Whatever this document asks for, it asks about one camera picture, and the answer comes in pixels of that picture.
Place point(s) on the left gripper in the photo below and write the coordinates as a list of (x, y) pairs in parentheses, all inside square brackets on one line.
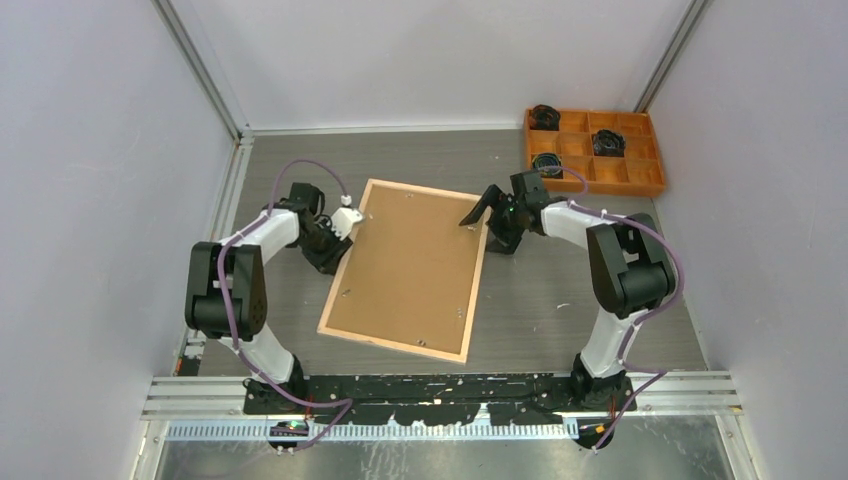
[(329, 262)]

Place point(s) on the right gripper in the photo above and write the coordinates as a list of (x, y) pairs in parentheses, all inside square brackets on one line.
[(506, 242)]

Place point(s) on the brown backing board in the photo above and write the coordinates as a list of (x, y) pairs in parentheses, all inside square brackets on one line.
[(404, 265)]

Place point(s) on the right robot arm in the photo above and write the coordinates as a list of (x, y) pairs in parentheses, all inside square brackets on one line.
[(630, 270)]

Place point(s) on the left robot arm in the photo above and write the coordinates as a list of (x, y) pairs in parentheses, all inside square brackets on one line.
[(226, 294)]

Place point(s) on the blue yellow tape roll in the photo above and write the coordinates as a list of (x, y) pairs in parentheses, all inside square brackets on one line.
[(548, 164)]

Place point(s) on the black tape roll top-left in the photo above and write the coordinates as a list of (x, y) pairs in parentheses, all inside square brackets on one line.
[(544, 118)]

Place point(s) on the black tape roll middle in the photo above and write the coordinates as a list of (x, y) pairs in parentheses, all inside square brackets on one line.
[(608, 143)]

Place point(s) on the orange compartment tray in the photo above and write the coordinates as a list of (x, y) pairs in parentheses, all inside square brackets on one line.
[(639, 173)]

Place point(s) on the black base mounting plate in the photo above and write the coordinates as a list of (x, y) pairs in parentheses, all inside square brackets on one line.
[(437, 400)]

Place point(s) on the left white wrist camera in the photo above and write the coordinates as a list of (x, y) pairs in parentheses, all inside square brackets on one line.
[(345, 218)]

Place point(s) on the aluminium rail front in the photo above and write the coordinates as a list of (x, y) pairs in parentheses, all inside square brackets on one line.
[(677, 393)]

